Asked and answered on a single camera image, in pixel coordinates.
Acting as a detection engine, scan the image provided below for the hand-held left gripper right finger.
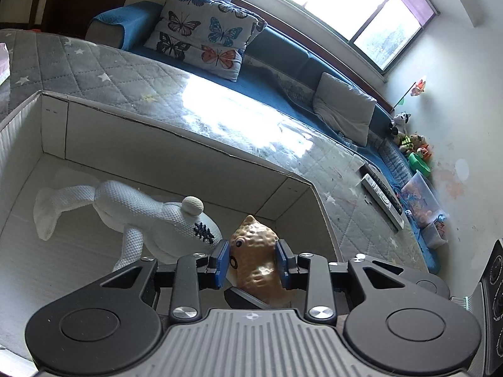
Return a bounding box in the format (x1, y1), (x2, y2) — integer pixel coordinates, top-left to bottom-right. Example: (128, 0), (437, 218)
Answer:
(275, 239), (405, 322)

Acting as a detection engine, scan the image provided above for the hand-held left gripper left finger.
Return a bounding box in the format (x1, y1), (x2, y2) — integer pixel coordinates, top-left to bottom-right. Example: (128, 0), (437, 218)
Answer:
(100, 240), (231, 323)

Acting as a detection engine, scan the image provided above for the brown peanut toy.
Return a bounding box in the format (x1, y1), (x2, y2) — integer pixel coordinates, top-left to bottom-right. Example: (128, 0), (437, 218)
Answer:
(226, 215), (294, 306)

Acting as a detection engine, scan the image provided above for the white cardboard box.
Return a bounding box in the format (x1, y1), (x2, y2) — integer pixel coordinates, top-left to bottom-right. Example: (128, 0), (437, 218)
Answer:
(0, 90), (342, 367)

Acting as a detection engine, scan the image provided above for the grey quilted desktop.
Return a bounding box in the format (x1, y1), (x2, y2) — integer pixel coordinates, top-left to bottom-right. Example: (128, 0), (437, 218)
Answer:
(0, 29), (441, 275)

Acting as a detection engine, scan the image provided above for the small clear plastic container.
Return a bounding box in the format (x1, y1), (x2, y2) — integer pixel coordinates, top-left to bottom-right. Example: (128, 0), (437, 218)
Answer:
(426, 220), (449, 249)

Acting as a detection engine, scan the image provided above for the white knitted plush bear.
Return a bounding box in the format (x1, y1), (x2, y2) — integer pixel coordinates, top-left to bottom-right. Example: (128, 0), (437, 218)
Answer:
(33, 180), (223, 272)

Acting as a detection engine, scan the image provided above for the white remote control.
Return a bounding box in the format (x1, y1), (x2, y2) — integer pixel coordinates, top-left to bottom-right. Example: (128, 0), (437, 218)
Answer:
(361, 173), (405, 231)

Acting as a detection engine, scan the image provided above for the black remote control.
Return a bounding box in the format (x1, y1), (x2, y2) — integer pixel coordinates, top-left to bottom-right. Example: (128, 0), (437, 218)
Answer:
(360, 162), (404, 215)

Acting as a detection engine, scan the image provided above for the clear plastic toy bin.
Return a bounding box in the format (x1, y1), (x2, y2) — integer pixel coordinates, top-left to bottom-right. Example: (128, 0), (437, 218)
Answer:
(398, 173), (444, 229)

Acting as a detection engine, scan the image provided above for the green plastic toy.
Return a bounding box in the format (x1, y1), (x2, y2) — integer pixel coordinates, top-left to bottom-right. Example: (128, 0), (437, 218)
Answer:
(408, 152), (432, 176)

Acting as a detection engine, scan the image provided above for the white pillow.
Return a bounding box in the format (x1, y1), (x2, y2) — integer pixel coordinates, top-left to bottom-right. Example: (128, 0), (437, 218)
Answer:
(313, 72), (377, 147)

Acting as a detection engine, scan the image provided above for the plush dog with yellow vest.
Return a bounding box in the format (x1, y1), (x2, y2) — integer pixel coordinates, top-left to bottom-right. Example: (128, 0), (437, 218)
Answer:
(398, 134), (427, 155)

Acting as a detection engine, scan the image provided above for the black and white plush cow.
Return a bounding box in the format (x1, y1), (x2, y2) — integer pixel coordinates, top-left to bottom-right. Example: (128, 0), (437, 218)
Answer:
(389, 112), (412, 136)

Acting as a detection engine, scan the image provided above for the blue sofa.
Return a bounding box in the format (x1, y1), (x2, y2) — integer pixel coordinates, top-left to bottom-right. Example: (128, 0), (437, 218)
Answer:
(86, 2), (441, 276)

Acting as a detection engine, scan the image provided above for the colourful pinwheel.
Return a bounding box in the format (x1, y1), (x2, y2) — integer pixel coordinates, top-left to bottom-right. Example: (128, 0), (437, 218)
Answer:
(392, 80), (429, 113)

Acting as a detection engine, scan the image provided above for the large butterfly print pillow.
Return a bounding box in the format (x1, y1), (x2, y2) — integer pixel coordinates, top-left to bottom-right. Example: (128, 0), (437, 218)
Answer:
(143, 0), (268, 83)

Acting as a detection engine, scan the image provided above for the purple curtain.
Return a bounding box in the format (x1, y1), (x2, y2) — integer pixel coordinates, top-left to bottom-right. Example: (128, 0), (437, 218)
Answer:
(395, 0), (438, 28)

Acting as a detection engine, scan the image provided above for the pink object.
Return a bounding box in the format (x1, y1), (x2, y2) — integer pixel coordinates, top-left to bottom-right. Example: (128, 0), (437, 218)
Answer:
(0, 42), (12, 84)

